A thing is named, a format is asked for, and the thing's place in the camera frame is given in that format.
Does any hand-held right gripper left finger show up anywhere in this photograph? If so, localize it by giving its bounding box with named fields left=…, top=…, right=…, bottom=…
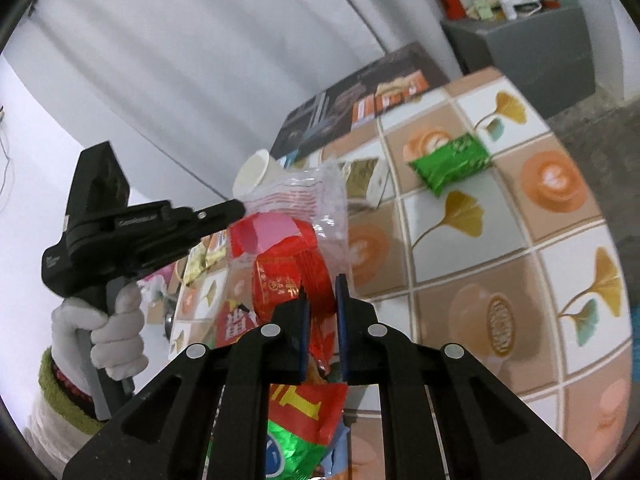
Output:
left=62, top=287, right=313, bottom=480

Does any grey cabinet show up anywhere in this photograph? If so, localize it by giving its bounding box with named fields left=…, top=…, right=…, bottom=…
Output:
left=440, top=0, right=598, bottom=120

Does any yellow green snack packet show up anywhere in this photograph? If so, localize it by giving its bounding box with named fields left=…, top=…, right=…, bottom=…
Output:
left=182, top=232, right=228, bottom=288

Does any green snack bag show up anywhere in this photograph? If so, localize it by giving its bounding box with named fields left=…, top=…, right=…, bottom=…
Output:
left=265, top=420, right=331, bottom=480

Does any white paper cup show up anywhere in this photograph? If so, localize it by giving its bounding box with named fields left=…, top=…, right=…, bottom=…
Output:
left=232, top=148, right=281, bottom=201

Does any grey curtain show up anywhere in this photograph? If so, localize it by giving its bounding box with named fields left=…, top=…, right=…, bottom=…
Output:
left=2, top=0, right=471, bottom=201

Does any small green foil packet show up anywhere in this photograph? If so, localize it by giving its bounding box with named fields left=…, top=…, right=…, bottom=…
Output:
left=407, top=131, right=493, bottom=197

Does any person's left forearm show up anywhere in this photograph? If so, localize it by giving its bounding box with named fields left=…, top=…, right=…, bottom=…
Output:
left=25, top=347, right=111, bottom=453

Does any red yellow snack bag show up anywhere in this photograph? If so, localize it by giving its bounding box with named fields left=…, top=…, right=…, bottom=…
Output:
left=212, top=300, right=351, bottom=446

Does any dark printed poster board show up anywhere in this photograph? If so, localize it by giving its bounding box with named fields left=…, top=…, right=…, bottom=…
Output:
left=270, top=42, right=451, bottom=161

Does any small gold box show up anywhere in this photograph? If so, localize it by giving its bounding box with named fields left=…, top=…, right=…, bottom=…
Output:
left=340, top=157, right=391, bottom=209

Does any person's left hand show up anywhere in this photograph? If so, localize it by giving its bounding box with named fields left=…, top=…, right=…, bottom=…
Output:
left=51, top=284, right=150, bottom=382

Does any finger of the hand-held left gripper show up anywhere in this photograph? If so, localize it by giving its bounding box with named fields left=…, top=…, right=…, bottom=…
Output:
left=170, top=198, right=247, bottom=241

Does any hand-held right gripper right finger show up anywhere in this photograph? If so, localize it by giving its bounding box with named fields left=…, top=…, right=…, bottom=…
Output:
left=335, top=274, right=593, bottom=480

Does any clear plastic wrapper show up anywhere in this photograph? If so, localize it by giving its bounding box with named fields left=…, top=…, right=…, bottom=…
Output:
left=245, top=160, right=351, bottom=281

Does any red foil packet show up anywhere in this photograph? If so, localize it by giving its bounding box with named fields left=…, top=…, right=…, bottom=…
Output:
left=227, top=212, right=337, bottom=376

